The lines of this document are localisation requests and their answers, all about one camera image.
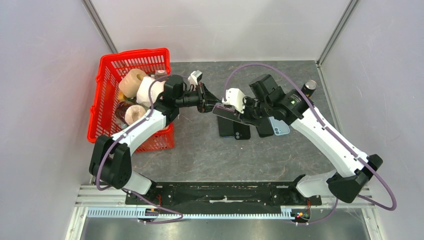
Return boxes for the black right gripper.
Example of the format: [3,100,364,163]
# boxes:
[234,95,272,127]

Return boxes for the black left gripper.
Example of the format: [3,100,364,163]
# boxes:
[175,82,226,114]

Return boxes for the black smartphone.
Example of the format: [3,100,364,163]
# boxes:
[256,118,275,138]

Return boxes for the black phone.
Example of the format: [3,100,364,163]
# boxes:
[233,122,251,141]

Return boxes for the blue smartphone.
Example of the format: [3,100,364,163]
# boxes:
[217,116,234,138]

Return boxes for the light blue phone case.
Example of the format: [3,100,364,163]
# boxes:
[268,117,291,136]

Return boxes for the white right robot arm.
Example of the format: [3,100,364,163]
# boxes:
[236,74,383,205]

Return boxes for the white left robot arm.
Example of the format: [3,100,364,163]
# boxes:
[88,70,221,204]

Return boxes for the white paper bag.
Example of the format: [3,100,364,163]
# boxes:
[136,76,165,108]

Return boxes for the black and yellow drink can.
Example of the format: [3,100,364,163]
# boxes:
[301,79,318,98]

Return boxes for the beige toilet paper roll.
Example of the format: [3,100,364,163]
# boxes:
[118,68,147,98]

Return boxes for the instant noodle bowl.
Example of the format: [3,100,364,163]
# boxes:
[114,101,133,125]

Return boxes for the red plastic shopping basket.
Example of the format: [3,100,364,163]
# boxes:
[87,47,171,143]

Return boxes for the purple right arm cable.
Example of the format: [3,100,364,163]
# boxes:
[223,62,398,227]

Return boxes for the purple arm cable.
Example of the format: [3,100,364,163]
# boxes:
[95,74,186,225]
[223,62,398,227]

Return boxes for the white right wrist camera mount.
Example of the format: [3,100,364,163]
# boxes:
[221,88,246,114]

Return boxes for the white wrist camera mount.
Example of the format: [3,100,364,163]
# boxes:
[221,88,246,114]
[187,70,203,87]

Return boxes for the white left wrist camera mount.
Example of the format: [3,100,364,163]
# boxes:
[187,70,203,87]

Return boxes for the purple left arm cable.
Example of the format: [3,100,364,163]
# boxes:
[95,74,186,225]

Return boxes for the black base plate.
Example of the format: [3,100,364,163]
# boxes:
[144,181,322,214]

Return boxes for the white cable duct rail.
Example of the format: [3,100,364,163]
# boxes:
[86,207,295,220]

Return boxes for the aluminium frame post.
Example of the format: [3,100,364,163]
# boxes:
[315,0,360,67]

